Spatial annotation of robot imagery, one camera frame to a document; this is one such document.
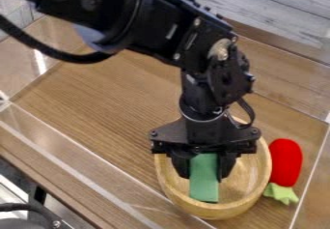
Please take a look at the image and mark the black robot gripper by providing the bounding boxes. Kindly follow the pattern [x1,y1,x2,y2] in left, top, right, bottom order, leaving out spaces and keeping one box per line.
[150,113,260,182]

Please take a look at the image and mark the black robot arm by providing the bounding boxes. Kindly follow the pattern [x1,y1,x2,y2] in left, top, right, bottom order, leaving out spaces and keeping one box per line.
[0,0,260,179]

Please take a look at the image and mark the red plush strawberry toy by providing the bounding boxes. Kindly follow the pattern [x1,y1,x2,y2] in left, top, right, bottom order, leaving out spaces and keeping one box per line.
[263,138,303,206]

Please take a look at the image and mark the black metal table bracket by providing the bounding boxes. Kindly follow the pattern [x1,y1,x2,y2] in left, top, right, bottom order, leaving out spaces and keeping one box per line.
[27,185,73,229]

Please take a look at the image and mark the brown wooden bowl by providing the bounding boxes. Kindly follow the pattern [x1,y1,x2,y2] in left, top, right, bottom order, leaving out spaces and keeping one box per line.
[154,132,273,220]

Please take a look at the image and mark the green rectangular block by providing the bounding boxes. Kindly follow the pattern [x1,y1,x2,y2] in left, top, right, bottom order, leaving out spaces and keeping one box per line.
[190,154,219,203]

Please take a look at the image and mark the black cable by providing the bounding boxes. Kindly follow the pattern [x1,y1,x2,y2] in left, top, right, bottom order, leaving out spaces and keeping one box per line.
[0,14,118,65]

